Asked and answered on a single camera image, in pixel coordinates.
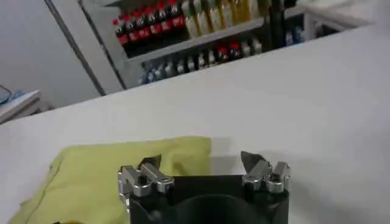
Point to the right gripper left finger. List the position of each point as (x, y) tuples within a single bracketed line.
[(143, 179)]

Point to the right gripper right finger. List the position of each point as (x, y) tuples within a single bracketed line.
[(268, 175)]

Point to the light green shirt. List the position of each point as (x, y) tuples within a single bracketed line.
[(100, 179)]

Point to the shelf of bottled drinks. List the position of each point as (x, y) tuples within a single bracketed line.
[(189, 33), (294, 34)]

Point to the white side table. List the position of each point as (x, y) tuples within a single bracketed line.
[(18, 105)]

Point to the light blue cloth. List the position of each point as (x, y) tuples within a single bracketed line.
[(13, 94)]

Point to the white laptop table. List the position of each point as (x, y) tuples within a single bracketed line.
[(332, 15)]

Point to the black slanted frame pole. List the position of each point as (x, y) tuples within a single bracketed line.
[(76, 48)]

